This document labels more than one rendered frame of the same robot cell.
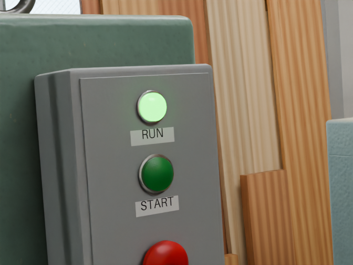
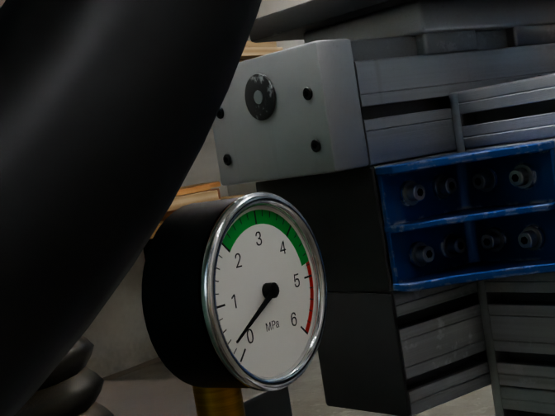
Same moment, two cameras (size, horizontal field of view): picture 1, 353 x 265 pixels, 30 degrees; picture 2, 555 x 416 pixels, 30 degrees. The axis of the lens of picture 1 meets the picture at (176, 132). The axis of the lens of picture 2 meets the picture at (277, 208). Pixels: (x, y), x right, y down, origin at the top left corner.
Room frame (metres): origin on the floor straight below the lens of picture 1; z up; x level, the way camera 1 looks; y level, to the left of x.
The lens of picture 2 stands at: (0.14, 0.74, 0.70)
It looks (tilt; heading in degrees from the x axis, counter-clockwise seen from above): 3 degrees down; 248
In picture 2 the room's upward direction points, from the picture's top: 9 degrees counter-clockwise
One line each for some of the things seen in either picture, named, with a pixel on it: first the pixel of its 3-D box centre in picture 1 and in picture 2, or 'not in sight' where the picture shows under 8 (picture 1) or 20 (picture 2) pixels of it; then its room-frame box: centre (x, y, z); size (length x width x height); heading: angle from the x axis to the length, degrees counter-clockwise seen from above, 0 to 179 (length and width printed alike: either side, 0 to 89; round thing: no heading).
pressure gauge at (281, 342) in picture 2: not in sight; (231, 320); (0.04, 0.42, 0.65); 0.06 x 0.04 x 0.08; 32
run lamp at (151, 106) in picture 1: (153, 106); not in sight; (0.39, 0.01, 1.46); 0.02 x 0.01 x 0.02; 122
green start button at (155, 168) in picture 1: (157, 174); not in sight; (0.39, 0.01, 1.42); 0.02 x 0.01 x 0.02; 122
